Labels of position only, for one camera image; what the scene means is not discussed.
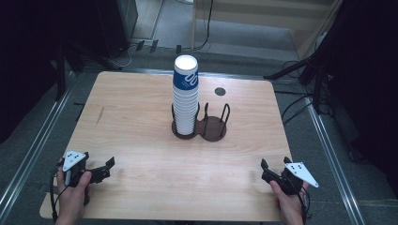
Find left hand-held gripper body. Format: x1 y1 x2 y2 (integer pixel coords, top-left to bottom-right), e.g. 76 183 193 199
62 150 112 188

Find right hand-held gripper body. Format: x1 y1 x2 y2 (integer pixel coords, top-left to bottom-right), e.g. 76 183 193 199
261 161 320 197

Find dark wire cup holder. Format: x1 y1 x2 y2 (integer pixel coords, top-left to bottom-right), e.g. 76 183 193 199
171 101 232 143

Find stack of paper cups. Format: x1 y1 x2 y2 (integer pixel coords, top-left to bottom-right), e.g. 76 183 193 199
172 54 200 137

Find person's right hand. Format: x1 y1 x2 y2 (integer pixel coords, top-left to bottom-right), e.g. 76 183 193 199
269 180 311 225

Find person's left hand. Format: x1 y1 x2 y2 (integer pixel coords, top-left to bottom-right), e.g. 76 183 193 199
55 164 94 225

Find black metal stand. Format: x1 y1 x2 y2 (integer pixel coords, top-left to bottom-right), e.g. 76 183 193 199
55 38 124 101
263 29 332 115

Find black cabinet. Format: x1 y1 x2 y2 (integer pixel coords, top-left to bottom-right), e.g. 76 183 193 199
93 0 139 59

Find right hand-held gripper cable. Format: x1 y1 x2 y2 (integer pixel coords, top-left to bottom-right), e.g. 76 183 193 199
294 184 314 225

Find hand-held gripper cable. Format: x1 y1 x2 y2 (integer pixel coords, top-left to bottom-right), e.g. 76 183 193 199
294 184 314 225
49 159 68 223

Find left hand-held gripper cable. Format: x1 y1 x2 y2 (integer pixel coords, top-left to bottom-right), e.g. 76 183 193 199
49 159 68 223

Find metal floor rail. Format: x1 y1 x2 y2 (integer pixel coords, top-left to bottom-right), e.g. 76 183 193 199
304 95 368 225
0 70 75 217

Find black floor cables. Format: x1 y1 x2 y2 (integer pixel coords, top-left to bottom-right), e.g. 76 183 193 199
274 60 315 127

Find white floor cable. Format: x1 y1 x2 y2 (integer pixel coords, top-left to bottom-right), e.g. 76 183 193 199
116 42 139 69

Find black hanging floor cable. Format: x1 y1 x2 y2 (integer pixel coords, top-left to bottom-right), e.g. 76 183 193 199
191 0 215 52

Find beige wooden frame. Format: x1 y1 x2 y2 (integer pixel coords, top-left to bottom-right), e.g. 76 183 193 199
190 0 344 60

